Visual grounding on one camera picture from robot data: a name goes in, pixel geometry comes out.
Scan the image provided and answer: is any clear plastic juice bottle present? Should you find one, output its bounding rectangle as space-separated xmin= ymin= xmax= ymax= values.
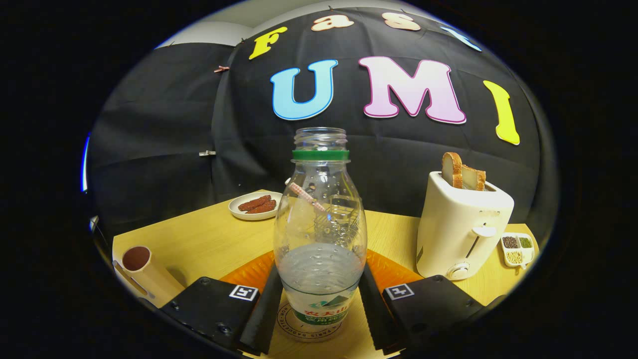
xmin=273 ymin=127 xmax=368 ymax=331

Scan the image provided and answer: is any bread slice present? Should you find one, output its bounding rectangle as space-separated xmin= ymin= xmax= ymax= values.
xmin=461 ymin=165 xmax=486 ymax=191
xmin=442 ymin=152 xmax=464 ymax=189

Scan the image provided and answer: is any round wooden coaster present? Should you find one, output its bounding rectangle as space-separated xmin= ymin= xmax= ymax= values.
xmin=277 ymin=299 xmax=349 ymax=343

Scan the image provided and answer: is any small white plate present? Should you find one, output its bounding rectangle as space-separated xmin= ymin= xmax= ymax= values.
xmin=228 ymin=191 xmax=284 ymax=221

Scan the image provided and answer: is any white toaster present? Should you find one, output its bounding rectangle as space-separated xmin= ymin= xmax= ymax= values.
xmin=416 ymin=171 xmax=515 ymax=281

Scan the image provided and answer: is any whisk with striped handle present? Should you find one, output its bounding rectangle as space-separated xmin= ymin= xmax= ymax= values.
xmin=285 ymin=178 xmax=360 ymax=247

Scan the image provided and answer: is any black backdrop cloth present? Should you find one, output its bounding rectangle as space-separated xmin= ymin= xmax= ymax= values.
xmin=87 ymin=6 xmax=549 ymax=250

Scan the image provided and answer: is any beige cup with handle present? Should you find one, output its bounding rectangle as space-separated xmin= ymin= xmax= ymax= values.
xmin=112 ymin=245 xmax=186 ymax=308

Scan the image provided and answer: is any white seasoning tray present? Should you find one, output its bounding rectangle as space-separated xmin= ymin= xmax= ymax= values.
xmin=501 ymin=232 xmax=535 ymax=269

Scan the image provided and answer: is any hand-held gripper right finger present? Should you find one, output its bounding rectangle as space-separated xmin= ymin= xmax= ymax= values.
xmin=358 ymin=249 xmax=504 ymax=356

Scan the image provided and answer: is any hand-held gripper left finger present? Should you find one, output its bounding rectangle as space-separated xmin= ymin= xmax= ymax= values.
xmin=159 ymin=249 xmax=284 ymax=356

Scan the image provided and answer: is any wooden table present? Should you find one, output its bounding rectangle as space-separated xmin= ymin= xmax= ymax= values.
xmin=112 ymin=189 xmax=541 ymax=359

